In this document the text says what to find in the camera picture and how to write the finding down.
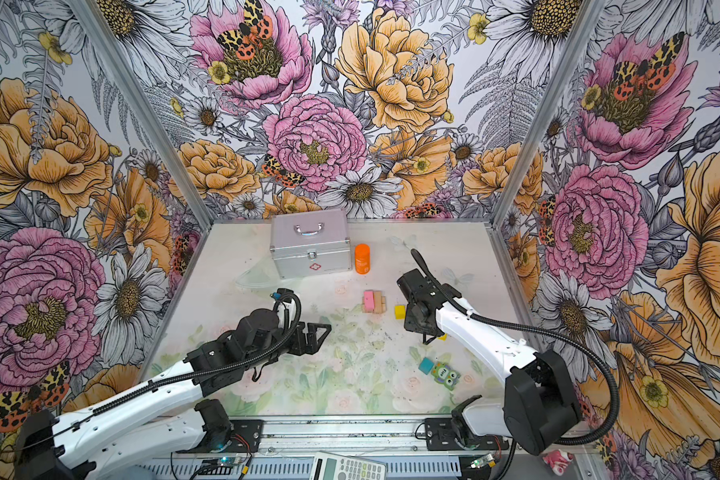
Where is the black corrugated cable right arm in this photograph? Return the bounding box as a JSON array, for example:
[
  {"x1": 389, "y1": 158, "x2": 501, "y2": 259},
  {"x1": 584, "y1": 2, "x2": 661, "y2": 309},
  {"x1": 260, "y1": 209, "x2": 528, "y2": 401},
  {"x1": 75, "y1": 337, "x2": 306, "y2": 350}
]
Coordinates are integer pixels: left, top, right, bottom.
[{"x1": 410, "y1": 248, "x2": 620, "y2": 446}]

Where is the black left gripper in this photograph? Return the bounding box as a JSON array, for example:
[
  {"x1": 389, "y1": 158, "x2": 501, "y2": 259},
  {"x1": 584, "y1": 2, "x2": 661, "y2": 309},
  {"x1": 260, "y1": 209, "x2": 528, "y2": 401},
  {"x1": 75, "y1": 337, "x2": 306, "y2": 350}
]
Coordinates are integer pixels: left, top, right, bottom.
[{"x1": 245, "y1": 319, "x2": 330, "y2": 369}]

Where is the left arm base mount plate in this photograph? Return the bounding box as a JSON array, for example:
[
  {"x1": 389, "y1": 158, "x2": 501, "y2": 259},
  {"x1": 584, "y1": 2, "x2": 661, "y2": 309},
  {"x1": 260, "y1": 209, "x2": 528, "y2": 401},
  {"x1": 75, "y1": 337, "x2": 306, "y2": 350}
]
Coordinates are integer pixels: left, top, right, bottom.
[{"x1": 220, "y1": 419, "x2": 265, "y2": 454}]

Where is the pink rectangular block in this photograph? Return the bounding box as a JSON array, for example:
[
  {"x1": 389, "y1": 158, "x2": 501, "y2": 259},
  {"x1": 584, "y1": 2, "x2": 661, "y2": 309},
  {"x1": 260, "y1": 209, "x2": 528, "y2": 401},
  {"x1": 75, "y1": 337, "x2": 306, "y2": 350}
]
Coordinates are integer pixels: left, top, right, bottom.
[{"x1": 362, "y1": 290, "x2": 376, "y2": 313}]

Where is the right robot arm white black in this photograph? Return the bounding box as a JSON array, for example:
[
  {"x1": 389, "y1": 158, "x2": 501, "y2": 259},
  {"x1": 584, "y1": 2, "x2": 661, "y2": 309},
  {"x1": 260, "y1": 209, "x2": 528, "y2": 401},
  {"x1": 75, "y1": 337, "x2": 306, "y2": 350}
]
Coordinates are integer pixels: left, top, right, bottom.
[{"x1": 397, "y1": 269, "x2": 582, "y2": 455}]

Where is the orange cylinder bottle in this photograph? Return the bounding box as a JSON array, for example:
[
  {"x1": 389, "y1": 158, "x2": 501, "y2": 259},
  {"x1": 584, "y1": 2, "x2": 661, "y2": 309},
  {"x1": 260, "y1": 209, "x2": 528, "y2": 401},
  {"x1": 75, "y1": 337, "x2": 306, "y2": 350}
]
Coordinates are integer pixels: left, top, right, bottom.
[{"x1": 354, "y1": 244, "x2": 371, "y2": 275}]

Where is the grey calculator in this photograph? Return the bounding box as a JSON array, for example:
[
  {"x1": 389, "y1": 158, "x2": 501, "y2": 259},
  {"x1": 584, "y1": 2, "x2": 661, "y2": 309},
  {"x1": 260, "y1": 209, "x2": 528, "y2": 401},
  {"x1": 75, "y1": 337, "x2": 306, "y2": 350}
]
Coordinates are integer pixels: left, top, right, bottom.
[{"x1": 309, "y1": 452, "x2": 387, "y2": 480}]

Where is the silver aluminium case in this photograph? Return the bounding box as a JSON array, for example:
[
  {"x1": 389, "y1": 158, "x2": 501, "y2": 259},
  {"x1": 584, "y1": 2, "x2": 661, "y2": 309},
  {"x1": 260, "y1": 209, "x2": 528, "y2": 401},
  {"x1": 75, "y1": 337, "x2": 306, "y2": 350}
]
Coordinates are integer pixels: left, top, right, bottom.
[{"x1": 270, "y1": 209, "x2": 352, "y2": 279}]

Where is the aluminium frame corner post left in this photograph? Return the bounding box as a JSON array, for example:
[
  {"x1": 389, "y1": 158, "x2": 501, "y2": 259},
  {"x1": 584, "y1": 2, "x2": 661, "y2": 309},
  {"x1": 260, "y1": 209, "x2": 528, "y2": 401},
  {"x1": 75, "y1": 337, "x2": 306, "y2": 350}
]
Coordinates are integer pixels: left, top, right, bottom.
[{"x1": 70, "y1": 1, "x2": 213, "y2": 233}]

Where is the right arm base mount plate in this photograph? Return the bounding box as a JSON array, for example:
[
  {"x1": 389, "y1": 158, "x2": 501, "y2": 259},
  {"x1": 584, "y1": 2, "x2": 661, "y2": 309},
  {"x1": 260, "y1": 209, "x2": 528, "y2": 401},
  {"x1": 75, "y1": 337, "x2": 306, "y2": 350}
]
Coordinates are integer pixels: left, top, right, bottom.
[{"x1": 415, "y1": 417, "x2": 509, "y2": 452}]

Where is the pink white crumpled wrapper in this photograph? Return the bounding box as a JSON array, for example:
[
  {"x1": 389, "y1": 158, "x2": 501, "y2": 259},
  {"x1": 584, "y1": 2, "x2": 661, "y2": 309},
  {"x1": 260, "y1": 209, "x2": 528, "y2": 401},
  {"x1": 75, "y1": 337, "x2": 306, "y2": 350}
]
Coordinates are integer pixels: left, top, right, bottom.
[{"x1": 542, "y1": 449, "x2": 575, "y2": 477}]

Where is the yellow cube block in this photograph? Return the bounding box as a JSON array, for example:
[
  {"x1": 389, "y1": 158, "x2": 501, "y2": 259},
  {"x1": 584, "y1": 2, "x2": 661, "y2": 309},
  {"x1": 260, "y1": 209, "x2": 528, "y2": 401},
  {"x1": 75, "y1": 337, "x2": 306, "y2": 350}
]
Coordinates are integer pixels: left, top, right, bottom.
[{"x1": 394, "y1": 305, "x2": 406, "y2": 320}]

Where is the teal cube block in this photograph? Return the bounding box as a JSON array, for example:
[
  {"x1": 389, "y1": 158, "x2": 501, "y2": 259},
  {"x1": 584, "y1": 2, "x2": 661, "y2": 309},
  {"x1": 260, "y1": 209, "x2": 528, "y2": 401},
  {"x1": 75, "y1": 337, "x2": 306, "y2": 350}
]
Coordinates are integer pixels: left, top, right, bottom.
[{"x1": 418, "y1": 357, "x2": 435, "y2": 375}]

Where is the aluminium frame corner post right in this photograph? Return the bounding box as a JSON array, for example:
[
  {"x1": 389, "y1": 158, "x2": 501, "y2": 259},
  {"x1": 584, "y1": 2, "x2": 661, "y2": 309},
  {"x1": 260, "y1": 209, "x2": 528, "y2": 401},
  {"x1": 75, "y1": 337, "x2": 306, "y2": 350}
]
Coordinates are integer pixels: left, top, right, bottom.
[{"x1": 491, "y1": 0, "x2": 606, "y2": 230}]

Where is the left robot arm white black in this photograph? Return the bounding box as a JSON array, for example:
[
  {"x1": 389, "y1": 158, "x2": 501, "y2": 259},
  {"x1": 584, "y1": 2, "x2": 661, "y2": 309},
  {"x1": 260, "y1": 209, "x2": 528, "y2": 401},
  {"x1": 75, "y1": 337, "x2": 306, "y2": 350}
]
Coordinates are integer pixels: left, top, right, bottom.
[{"x1": 13, "y1": 288, "x2": 332, "y2": 479}]

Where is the aluminium front rail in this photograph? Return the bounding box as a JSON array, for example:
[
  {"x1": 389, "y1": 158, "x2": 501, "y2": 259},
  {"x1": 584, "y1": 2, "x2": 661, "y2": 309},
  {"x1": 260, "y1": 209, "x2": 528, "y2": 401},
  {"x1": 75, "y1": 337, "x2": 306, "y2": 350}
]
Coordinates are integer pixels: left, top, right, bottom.
[{"x1": 86, "y1": 412, "x2": 595, "y2": 457}]

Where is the aluminium frame corner post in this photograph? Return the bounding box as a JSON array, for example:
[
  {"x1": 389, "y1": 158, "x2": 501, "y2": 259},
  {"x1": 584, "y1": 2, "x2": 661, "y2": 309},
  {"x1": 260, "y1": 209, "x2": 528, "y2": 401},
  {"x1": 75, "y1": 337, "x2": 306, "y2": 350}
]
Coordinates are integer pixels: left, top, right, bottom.
[
  {"x1": 491, "y1": 0, "x2": 606, "y2": 230},
  {"x1": 70, "y1": 1, "x2": 213, "y2": 233}
]

